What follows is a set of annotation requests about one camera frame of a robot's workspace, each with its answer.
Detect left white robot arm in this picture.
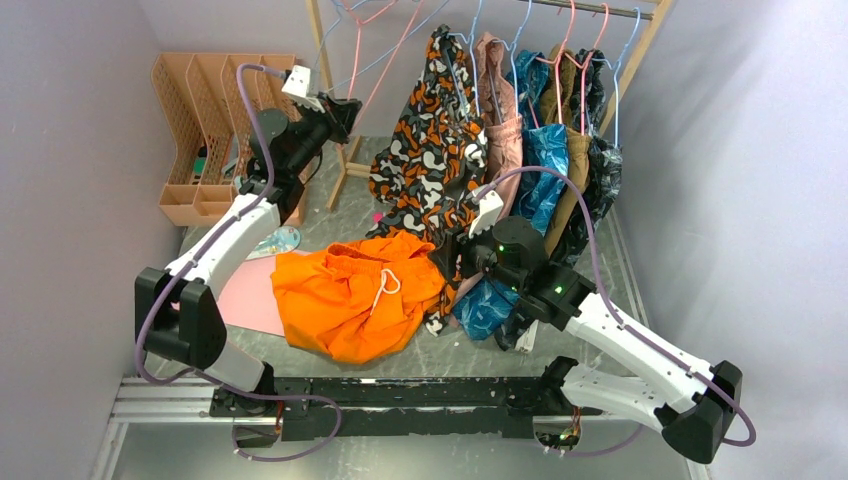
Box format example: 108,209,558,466
134,94,362,416

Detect brown shorts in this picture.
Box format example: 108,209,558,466
539,50,590,256

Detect blue patterned shorts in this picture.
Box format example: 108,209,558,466
453,50,567,341

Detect pink shorts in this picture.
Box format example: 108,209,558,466
470,32,522,222

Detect peach file organizer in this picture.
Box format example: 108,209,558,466
151,52,299,227

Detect pink clipboard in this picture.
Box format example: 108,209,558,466
184,255,284,337

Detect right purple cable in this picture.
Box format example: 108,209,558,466
473,165,758,448

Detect wooden clothes rack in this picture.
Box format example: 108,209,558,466
306,0,675,211

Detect blue wire hanger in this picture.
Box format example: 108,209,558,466
305,1,451,96

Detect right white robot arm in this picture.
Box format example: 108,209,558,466
430,216,743,464

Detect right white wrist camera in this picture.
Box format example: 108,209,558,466
468,191,504,238

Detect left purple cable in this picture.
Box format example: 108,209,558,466
133,63,344,464

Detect orange camouflage shorts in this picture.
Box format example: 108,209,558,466
366,24,487,336

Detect purple cable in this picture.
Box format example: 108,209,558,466
473,165,758,448
133,63,344,464

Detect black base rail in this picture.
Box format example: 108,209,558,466
209,377,575,441

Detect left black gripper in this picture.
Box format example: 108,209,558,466
287,92,365,177

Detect pink wire hanger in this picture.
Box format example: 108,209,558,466
340,1,427,127

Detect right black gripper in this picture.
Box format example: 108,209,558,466
428,211,526,294

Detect blue packaged item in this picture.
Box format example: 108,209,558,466
246,226,302,260

